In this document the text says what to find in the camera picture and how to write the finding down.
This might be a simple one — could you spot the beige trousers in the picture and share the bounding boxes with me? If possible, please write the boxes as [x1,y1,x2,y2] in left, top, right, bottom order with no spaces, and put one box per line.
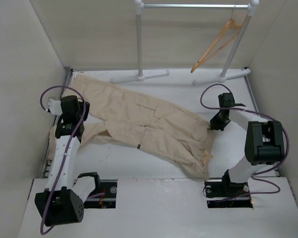
[47,75,214,180]

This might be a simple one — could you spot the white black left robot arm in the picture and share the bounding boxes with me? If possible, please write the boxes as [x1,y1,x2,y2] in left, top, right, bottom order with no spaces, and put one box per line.
[35,96,102,228]

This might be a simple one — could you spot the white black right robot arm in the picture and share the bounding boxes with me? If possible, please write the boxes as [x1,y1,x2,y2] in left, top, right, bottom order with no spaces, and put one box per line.
[203,110,285,201]

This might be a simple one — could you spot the wooden clothes hanger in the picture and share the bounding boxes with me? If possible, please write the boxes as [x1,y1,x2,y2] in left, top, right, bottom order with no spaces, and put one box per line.
[190,4,242,73]

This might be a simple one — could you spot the white metal clothes rack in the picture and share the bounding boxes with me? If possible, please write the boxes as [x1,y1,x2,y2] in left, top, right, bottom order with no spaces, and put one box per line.
[110,0,260,86]

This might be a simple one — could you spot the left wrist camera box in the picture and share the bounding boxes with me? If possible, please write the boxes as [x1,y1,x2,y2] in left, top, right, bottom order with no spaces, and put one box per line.
[47,95,81,116]

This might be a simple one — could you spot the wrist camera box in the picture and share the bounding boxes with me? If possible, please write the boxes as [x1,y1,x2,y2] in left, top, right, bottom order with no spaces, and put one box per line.
[47,95,81,116]
[218,93,246,111]

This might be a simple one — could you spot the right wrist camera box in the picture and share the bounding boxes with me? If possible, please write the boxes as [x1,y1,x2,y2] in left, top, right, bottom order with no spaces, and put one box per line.
[218,93,246,111]

